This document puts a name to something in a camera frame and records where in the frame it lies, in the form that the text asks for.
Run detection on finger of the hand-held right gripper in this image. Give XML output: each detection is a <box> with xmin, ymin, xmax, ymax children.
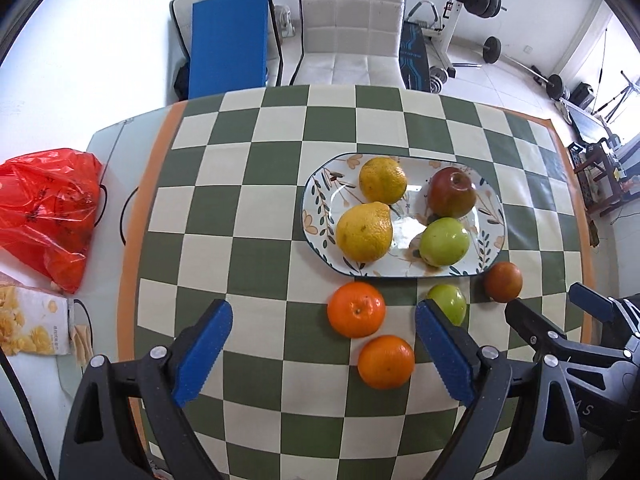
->
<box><xmin>568</xmin><ymin>282</ymin><xmax>640</xmax><ymax>351</ymax></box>
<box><xmin>504</xmin><ymin>298</ymin><xmax>631</xmax><ymax>376</ymax></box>

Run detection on red apple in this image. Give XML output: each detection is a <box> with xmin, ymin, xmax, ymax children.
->
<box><xmin>426</xmin><ymin>166</ymin><xmax>477</xmax><ymax>219</ymax></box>

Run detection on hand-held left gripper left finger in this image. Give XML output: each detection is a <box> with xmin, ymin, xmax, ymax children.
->
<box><xmin>59</xmin><ymin>298</ymin><xmax>234</xmax><ymax>480</ymax></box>

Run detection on white padded chair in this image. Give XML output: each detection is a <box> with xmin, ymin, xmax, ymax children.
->
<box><xmin>289</xmin><ymin>0</ymin><xmax>410</xmax><ymax>88</ymax></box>

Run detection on red plastic bag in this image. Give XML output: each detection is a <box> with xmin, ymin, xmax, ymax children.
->
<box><xmin>0</xmin><ymin>148</ymin><xmax>103</xmax><ymax>295</ymax></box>

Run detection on orange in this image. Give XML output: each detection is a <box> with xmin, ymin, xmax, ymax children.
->
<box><xmin>327</xmin><ymin>281</ymin><xmax>387</xmax><ymax>339</ymax></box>
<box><xmin>357</xmin><ymin>335</ymin><xmax>416</xmax><ymax>391</ymax></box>

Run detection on blue foam mat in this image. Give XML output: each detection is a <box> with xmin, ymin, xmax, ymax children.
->
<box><xmin>188</xmin><ymin>0</ymin><xmax>270</xmax><ymax>101</ymax></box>

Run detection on yellow pear-shaped lemon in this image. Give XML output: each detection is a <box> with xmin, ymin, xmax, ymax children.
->
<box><xmin>335</xmin><ymin>201</ymin><xmax>394</xmax><ymax>263</ymax></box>

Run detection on white weight rack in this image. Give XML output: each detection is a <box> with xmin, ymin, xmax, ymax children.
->
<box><xmin>422</xmin><ymin>0</ymin><xmax>476</xmax><ymax>81</ymax></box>

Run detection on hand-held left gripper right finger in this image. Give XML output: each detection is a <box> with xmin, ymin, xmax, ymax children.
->
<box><xmin>415</xmin><ymin>298</ymin><xmax>586</xmax><ymax>480</ymax></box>

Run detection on green white checkered tablecloth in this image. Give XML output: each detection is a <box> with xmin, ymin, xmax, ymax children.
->
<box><xmin>117</xmin><ymin>84</ymin><xmax>598</xmax><ymax>480</ymax></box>

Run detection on white snack box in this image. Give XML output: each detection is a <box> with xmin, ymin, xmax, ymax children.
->
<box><xmin>0</xmin><ymin>285</ymin><xmax>76</xmax><ymax>357</ymax></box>

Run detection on black box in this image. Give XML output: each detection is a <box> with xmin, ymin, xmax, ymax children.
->
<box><xmin>570</xmin><ymin>82</ymin><xmax>596</xmax><ymax>109</ymax></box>

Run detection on green apple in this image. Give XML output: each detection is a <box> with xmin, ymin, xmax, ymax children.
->
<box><xmin>418</xmin><ymin>217</ymin><xmax>472</xmax><ymax>267</ymax></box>
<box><xmin>426</xmin><ymin>284</ymin><xmax>468</xmax><ymax>327</ymax></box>

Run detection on floor barbell black plates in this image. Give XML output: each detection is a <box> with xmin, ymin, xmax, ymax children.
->
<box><xmin>482</xmin><ymin>36</ymin><xmax>568</xmax><ymax>101</ymax></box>

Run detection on black bag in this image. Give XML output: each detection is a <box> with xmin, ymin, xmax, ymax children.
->
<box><xmin>175</xmin><ymin>62</ymin><xmax>191</xmax><ymax>101</ymax></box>

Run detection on thick black cable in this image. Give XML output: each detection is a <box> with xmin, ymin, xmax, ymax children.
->
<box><xmin>0</xmin><ymin>347</ymin><xmax>56</xmax><ymax>480</ymax></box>

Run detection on black blue bench pad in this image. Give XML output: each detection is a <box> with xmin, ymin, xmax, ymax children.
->
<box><xmin>400</xmin><ymin>21</ymin><xmax>432</xmax><ymax>93</ymax></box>

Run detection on dark wooden chair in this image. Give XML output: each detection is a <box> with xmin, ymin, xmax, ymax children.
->
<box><xmin>575</xmin><ymin>135</ymin><xmax>640</xmax><ymax>218</ymax></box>

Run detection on dark reddish round fruit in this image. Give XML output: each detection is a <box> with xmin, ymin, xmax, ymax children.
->
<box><xmin>483</xmin><ymin>261</ymin><xmax>524</xmax><ymax>304</ymax></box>

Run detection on thin black cable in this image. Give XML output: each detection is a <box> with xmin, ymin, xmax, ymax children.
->
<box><xmin>119</xmin><ymin>186</ymin><xmax>142</xmax><ymax>247</ymax></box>

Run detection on floral oval ceramic plate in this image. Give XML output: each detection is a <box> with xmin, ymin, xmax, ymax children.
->
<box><xmin>301</xmin><ymin>152</ymin><xmax>507</xmax><ymax>278</ymax></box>

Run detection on yellow-green round citrus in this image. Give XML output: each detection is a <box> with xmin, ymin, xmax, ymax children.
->
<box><xmin>359</xmin><ymin>157</ymin><xmax>408</xmax><ymax>206</ymax></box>

